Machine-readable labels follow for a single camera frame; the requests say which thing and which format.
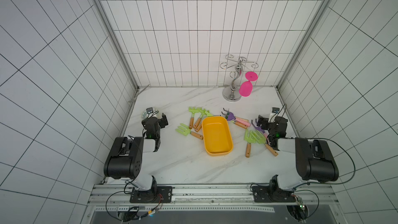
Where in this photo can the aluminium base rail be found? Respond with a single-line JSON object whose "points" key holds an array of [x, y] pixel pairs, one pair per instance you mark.
{"points": [[212, 204]]}

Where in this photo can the silver metal glass rack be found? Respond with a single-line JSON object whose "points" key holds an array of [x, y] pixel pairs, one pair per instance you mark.
{"points": [[231, 92]]}

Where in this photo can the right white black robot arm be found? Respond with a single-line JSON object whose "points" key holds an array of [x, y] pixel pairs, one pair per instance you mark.
{"points": [[314, 162]]}

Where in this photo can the light green fork wooden handle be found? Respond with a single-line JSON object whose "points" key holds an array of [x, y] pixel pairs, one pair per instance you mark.
{"points": [[249, 139]]}

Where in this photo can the yellow plastic storage box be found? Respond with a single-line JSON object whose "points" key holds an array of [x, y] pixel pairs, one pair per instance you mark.
{"points": [[217, 136]]}

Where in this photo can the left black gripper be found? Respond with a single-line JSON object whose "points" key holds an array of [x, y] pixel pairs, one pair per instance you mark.
{"points": [[161, 121]]}

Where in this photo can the pink plastic wine glass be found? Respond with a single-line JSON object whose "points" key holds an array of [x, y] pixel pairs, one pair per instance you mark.
{"points": [[246, 87]]}

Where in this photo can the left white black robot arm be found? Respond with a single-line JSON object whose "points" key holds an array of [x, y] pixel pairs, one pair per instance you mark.
{"points": [[125, 160]]}

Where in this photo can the light green leaf rake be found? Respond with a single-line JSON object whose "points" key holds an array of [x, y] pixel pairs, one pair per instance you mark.
{"points": [[193, 111], [204, 113]]}

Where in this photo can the purple rake pink handle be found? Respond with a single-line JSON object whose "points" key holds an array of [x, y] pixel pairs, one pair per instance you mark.
{"points": [[257, 126], [229, 116]]}

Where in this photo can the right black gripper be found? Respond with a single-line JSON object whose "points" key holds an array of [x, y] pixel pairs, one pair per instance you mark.
{"points": [[263, 123]]}

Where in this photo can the patterned small bowl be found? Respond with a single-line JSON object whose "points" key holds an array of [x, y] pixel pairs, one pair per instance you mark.
{"points": [[144, 116]]}

